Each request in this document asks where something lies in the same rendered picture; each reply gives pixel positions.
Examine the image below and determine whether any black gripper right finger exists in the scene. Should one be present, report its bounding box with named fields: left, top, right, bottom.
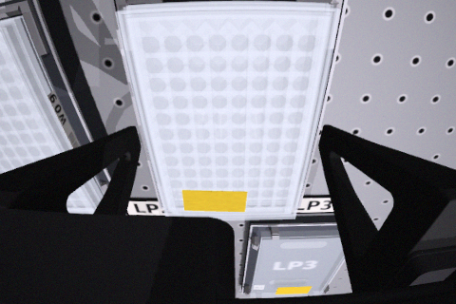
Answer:
left=318, top=124, right=456, bottom=293

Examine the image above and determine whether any grey perforated base plate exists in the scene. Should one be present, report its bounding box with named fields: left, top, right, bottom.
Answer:
left=59, top=0, right=456, bottom=231

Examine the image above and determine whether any dark grey rectangular pad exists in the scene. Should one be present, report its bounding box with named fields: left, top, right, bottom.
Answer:
left=241, top=216, right=338, bottom=296

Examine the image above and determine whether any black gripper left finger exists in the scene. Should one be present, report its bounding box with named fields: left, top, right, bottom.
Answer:
left=0, top=126, right=141, bottom=216

